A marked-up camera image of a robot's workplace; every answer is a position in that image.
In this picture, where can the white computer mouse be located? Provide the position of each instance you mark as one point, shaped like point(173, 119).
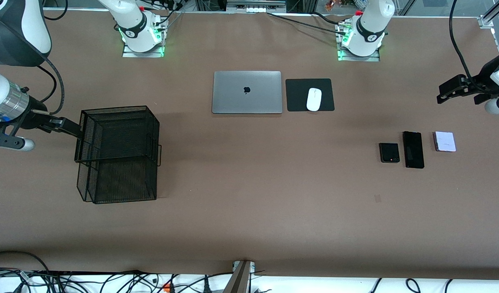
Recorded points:
point(314, 99)

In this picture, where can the black mouse pad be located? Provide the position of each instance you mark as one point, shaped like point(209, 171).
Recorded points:
point(298, 95)

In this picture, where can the black mesh two-tier tray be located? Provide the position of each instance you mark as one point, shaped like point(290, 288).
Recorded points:
point(145, 187)

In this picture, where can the small black flip phone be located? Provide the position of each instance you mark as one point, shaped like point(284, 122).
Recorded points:
point(389, 152)

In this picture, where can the lavender flip phone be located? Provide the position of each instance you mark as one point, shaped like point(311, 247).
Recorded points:
point(445, 141)

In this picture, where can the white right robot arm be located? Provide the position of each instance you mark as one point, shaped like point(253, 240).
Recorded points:
point(25, 16)

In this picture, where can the long black slab phone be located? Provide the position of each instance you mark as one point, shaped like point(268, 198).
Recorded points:
point(414, 150)

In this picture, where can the grey metal camera bracket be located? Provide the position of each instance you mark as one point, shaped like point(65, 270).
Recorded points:
point(239, 280)

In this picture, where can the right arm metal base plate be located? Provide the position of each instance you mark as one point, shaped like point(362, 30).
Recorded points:
point(129, 54)

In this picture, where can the silver closed laptop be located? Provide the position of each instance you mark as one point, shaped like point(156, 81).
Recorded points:
point(233, 93)

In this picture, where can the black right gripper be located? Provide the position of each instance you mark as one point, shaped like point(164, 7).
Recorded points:
point(33, 120)

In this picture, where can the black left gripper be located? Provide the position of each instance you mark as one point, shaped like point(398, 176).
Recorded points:
point(484, 75)

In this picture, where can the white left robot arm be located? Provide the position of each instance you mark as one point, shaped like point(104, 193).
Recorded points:
point(367, 40)

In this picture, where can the aluminium frame profile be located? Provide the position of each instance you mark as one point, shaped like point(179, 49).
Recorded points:
point(487, 20)

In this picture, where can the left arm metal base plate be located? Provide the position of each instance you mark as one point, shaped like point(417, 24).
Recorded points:
point(373, 59)

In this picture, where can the white power strip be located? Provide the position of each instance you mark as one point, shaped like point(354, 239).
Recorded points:
point(255, 9)

